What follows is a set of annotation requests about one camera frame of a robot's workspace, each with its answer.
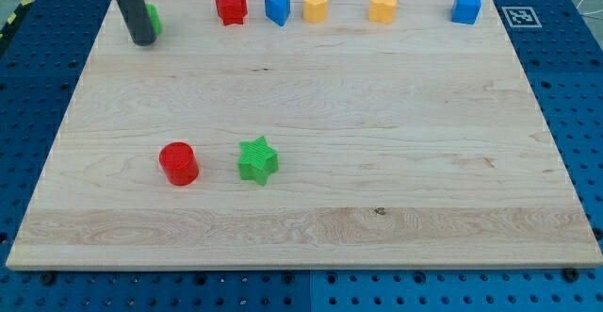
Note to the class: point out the black cylindrical robot arm stick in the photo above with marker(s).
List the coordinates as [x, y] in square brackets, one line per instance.
[138, 21]

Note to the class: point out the green star block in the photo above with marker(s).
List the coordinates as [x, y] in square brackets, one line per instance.
[258, 161]

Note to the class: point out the wooden board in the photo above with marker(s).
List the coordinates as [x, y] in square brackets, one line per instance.
[415, 145]

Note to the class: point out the red cylinder block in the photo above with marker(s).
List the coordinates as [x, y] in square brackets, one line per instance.
[179, 163]

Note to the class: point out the blue triangular block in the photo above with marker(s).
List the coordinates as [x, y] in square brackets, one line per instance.
[278, 11]

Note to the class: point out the yellow hexagon block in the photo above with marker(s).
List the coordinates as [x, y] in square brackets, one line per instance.
[315, 11]

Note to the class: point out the red star block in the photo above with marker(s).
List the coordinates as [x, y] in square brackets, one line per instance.
[232, 12]

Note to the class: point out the yellow heart block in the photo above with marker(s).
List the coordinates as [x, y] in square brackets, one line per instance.
[382, 11]

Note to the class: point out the green block behind stick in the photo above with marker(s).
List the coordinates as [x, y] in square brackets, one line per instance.
[154, 17]

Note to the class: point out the blue cube block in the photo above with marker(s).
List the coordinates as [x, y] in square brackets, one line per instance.
[465, 11]

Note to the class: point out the white fiducial marker tag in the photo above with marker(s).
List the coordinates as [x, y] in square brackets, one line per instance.
[521, 17]

